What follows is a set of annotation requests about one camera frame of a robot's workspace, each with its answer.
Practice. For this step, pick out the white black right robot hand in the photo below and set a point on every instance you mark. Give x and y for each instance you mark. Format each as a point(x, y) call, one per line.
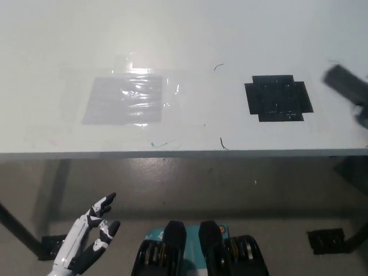
point(362, 115)

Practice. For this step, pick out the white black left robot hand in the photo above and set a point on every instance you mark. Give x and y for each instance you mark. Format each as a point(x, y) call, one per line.
point(76, 244)

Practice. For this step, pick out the dark grey whiteboard eraser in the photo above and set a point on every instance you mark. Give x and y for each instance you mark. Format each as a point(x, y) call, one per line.
point(342, 82)

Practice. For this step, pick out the black taped foot plate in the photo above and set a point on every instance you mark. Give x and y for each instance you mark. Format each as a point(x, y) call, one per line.
point(326, 241)
point(51, 247)

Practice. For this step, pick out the black table leg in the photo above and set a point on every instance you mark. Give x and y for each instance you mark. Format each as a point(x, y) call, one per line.
point(358, 238)
point(17, 230)

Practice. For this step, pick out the black tape mark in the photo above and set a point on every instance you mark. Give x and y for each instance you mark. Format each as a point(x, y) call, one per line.
point(276, 97)

